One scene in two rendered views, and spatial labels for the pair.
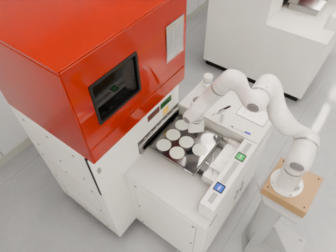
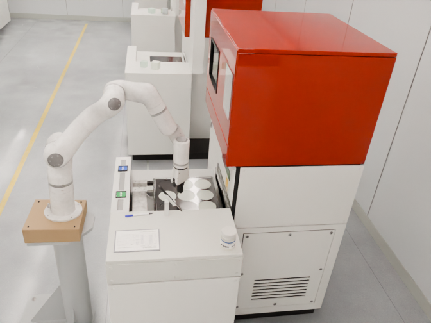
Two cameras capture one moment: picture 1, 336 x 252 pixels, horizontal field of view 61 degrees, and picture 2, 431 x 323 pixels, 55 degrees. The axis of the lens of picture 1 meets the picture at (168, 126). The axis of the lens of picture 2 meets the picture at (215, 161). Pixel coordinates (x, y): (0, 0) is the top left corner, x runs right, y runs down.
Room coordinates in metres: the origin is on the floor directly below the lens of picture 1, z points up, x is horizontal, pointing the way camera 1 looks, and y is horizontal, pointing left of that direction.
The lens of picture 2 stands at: (2.53, -1.46, 2.31)
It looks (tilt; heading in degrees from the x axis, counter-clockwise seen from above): 31 degrees down; 131
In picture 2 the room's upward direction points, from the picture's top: 5 degrees clockwise
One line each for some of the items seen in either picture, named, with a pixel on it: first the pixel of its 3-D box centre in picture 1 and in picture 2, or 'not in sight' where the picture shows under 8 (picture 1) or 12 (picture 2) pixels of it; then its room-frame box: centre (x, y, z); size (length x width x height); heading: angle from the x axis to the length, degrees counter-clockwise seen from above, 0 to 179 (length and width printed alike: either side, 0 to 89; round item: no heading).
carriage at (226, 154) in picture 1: (221, 162); (139, 203); (1.01, -0.34, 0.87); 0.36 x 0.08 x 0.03; 142
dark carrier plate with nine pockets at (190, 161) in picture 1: (186, 142); (186, 195); (1.16, -0.12, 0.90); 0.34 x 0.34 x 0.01; 52
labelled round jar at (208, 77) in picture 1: (207, 80); (228, 238); (1.64, -0.31, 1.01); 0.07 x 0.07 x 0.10
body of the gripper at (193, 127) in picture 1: (196, 123); (180, 172); (1.16, -0.18, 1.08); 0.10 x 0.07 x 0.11; 94
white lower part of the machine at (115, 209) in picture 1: (116, 160); (261, 233); (1.35, 0.44, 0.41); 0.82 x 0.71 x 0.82; 142
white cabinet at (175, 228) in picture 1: (200, 178); (167, 268); (1.15, -0.25, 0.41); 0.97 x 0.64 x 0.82; 142
